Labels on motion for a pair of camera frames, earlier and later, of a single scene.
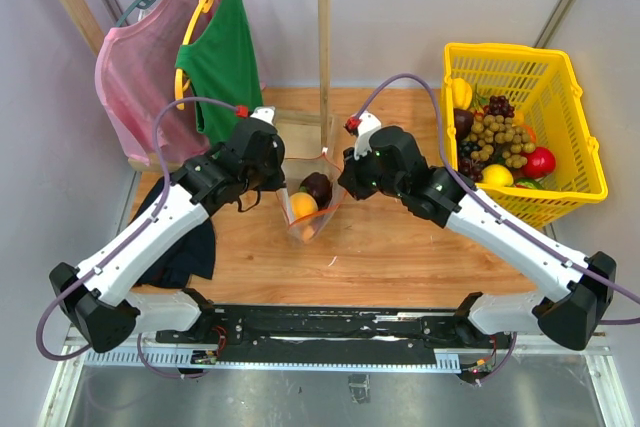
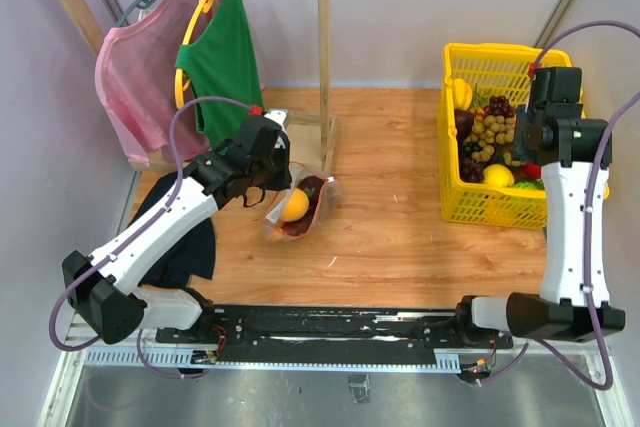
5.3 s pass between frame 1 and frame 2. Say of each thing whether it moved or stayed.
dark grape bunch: stayed
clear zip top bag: moved
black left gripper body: stayed
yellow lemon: stayed
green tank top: stayed
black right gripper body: moved
